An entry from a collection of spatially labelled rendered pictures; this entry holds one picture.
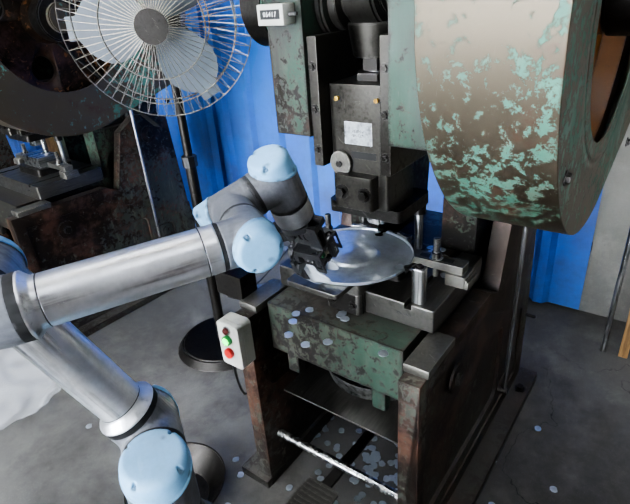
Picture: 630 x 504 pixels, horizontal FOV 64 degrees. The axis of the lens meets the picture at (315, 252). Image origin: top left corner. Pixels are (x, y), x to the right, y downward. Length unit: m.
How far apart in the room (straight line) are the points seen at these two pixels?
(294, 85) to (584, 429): 1.45
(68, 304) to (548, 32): 0.66
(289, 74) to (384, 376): 0.71
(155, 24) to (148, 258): 1.07
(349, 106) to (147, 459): 0.80
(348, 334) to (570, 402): 1.08
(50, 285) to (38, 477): 1.35
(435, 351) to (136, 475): 0.63
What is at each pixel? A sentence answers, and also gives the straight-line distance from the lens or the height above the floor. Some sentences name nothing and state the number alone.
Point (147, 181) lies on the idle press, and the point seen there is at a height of 0.59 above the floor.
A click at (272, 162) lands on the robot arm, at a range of 0.85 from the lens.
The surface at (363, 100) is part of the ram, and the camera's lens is 1.14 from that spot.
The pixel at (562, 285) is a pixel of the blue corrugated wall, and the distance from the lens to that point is 2.50.
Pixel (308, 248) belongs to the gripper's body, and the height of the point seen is 0.91.
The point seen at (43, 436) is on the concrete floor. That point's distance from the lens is 2.17.
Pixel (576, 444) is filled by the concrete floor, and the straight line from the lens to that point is 1.94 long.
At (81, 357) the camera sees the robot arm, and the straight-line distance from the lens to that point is 0.95.
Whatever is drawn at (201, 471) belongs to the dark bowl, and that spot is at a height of 0.01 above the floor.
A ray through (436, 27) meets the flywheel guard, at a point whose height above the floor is 1.30.
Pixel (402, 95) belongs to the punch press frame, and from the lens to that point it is 1.04.
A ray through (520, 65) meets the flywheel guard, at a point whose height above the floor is 1.26.
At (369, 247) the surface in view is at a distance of 1.25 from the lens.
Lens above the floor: 1.35
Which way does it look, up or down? 27 degrees down
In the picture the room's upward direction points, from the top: 4 degrees counter-clockwise
